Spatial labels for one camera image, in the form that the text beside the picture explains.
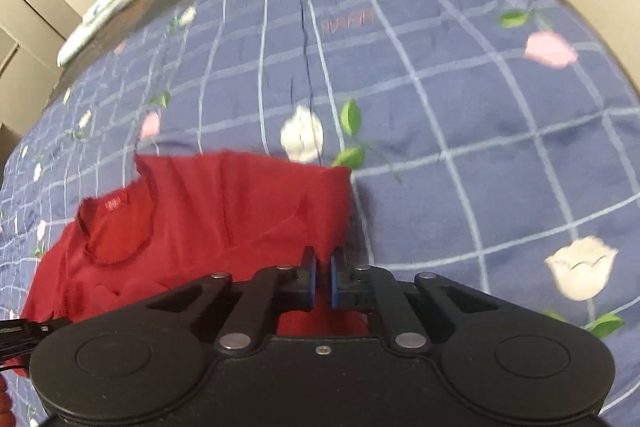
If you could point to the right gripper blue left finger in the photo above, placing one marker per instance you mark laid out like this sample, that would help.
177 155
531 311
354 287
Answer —
290 287

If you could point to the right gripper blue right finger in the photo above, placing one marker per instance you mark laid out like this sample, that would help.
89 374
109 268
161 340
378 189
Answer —
356 287

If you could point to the red long-sleeve sweater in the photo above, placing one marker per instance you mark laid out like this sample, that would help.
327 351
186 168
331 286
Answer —
185 217

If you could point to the blue checked floral quilt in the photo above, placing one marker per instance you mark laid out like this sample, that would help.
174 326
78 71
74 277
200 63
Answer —
502 140

